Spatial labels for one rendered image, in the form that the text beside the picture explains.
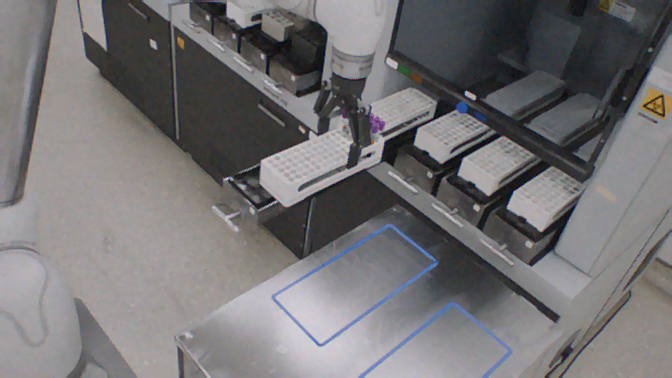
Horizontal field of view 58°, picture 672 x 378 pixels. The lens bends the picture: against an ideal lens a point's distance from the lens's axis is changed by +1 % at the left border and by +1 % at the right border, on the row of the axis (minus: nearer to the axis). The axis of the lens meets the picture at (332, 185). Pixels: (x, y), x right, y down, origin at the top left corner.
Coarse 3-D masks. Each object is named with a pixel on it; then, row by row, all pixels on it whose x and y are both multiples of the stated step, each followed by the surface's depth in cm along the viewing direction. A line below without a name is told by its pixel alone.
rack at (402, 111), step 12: (396, 96) 170; (408, 96) 171; (420, 96) 172; (372, 108) 164; (384, 108) 164; (396, 108) 165; (408, 108) 167; (420, 108) 166; (432, 108) 169; (384, 120) 159; (396, 120) 160; (408, 120) 168; (420, 120) 168; (384, 132) 165; (396, 132) 163
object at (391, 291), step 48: (336, 240) 129; (384, 240) 131; (432, 240) 133; (288, 288) 118; (336, 288) 119; (384, 288) 121; (432, 288) 123; (480, 288) 124; (192, 336) 107; (240, 336) 108; (288, 336) 109; (336, 336) 111; (384, 336) 112; (432, 336) 113; (480, 336) 115; (528, 336) 117
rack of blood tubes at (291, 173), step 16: (304, 144) 137; (320, 144) 138; (336, 144) 140; (272, 160) 132; (288, 160) 134; (304, 160) 133; (320, 160) 135; (336, 160) 136; (368, 160) 142; (272, 176) 129; (288, 176) 129; (304, 176) 129; (320, 176) 138; (336, 176) 136; (272, 192) 132; (288, 192) 127; (304, 192) 131
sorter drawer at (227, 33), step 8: (224, 16) 204; (216, 24) 204; (224, 24) 202; (232, 24) 200; (256, 24) 202; (216, 32) 206; (224, 32) 202; (232, 32) 199; (240, 32) 199; (248, 32) 200; (208, 40) 204; (224, 40) 204; (232, 40) 201; (240, 40) 199; (232, 48) 202
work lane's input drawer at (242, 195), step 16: (416, 128) 168; (384, 144) 161; (400, 144) 164; (384, 160) 163; (240, 176) 142; (256, 176) 145; (352, 176) 156; (224, 192) 144; (240, 192) 139; (256, 192) 138; (320, 192) 149; (240, 208) 141; (256, 208) 136; (272, 208) 139; (288, 208) 143; (256, 224) 138
